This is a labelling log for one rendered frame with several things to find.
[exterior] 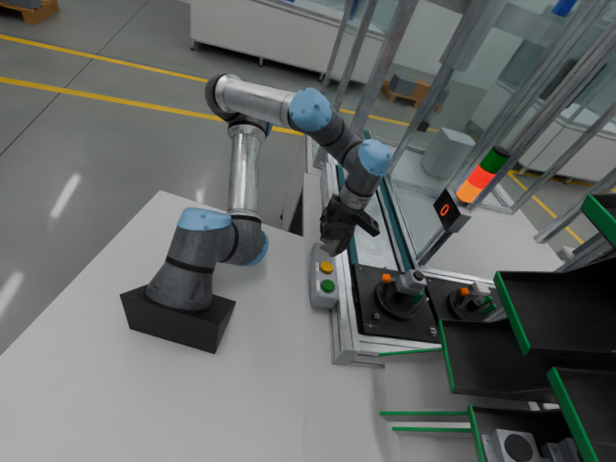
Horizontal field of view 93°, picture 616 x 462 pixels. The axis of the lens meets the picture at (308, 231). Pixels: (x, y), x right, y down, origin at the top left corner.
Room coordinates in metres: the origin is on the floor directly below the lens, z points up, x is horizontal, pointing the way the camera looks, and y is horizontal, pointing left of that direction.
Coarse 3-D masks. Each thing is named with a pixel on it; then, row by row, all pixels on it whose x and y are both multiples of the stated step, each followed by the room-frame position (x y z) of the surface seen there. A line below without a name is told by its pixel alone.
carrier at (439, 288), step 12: (432, 288) 0.70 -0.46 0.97; (444, 288) 0.73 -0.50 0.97; (456, 288) 0.75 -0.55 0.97; (468, 288) 0.77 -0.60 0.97; (480, 288) 0.77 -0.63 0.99; (432, 300) 0.65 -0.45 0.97; (444, 300) 0.67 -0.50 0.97; (468, 300) 0.70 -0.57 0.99; (480, 300) 0.66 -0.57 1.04; (432, 312) 0.62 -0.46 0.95; (444, 312) 0.62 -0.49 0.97; (456, 312) 0.63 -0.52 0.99; (468, 312) 0.64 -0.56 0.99; (480, 312) 0.66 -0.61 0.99; (492, 312) 0.71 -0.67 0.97
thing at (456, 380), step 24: (456, 336) 0.36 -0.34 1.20; (480, 336) 0.37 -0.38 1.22; (504, 336) 0.38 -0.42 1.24; (456, 360) 0.31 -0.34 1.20; (480, 360) 0.32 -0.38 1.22; (504, 360) 0.33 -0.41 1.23; (528, 360) 0.33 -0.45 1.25; (552, 360) 0.34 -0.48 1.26; (576, 360) 0.35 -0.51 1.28; (456, 384) 0.27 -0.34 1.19; (480, 384) 0.28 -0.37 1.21; (504, 384) 0.28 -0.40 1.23; (528, 384) 0.29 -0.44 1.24
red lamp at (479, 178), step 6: (480, 168) 0.80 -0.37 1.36; (474, 174) 0.80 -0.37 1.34; (480, 174) 0.79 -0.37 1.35; (486, 174) 0.79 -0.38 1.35; (492, 174) 0.79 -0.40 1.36; (468, 180) 0.80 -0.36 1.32; (474, 180) 0.79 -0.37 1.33; (480, 180) 0.79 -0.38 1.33; (486, 180) 0.79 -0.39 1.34; (474, 186) 0.79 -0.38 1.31; (480, 186) 0.79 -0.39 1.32
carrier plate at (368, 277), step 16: (368, 272) 0.66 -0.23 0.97; (384, 272) 0.69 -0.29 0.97; (400, 272) 0.72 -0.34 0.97; (368, 288) 0.60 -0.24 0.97; (368, 304) 0.54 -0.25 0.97; (368, 320) 0.49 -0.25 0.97; (384, 320) 0.51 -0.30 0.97; (416, 320) 0.55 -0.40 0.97; (432, 320) 0.57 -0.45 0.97; (384, 336) 0.47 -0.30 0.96; (400, 336) 0.48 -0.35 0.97; (416, 336) 0.50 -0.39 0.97; (432, 336) 0.52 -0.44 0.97
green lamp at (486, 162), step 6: (492, 150) 0.81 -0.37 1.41; (486, 156) 0.81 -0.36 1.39; (492, 156) 0.79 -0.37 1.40; (498, 156) 0.79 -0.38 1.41; (480, 162) 0.81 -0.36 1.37; (486, 162) 0.80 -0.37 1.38; (492, 162) 0.79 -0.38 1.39; (498, 162) 0.79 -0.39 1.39; (504, 162) 0.79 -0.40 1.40; (486, 168) 0.79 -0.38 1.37; (492, 168) 0.79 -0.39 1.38; (498, 168) 0.79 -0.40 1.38
